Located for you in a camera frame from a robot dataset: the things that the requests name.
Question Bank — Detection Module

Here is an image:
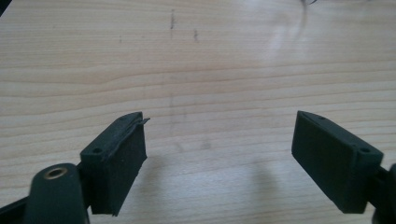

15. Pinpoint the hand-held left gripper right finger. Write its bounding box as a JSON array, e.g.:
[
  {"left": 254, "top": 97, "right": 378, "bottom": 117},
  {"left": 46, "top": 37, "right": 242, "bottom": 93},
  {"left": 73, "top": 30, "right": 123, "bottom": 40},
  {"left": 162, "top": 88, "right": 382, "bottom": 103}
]
[{"left": 290, "top": 110, "right": 385, "bottom": 215}]

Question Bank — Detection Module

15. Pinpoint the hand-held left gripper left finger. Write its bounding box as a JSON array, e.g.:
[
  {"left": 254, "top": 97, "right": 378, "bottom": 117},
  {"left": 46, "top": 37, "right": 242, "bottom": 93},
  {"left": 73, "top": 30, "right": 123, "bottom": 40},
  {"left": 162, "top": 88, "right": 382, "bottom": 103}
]
[{"left": 79, "top": 111, "right": 151, "bottom": 217}]

